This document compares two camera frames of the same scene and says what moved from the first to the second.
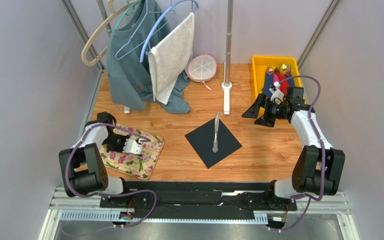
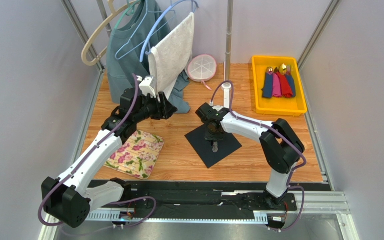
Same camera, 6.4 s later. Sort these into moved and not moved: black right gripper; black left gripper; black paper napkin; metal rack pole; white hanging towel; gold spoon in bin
Moved: black right gripper; black left gripper
Not moved: gold spoon in bin; black paper napkin; white hanging towel; metal rack pole
